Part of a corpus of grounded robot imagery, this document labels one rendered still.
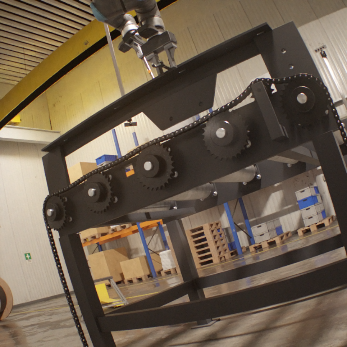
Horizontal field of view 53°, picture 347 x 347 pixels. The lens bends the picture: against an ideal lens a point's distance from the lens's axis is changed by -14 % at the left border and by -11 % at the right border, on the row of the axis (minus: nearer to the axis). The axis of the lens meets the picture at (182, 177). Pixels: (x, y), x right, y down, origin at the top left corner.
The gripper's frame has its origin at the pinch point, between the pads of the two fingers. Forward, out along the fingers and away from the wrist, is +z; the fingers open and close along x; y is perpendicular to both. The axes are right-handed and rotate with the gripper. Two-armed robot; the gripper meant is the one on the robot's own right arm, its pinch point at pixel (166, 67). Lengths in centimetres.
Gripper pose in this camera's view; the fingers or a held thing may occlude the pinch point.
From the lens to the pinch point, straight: 141.3
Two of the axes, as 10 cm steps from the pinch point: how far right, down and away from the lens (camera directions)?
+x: -8.2, 3.4, 4.7
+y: 5.0, 0.1, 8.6
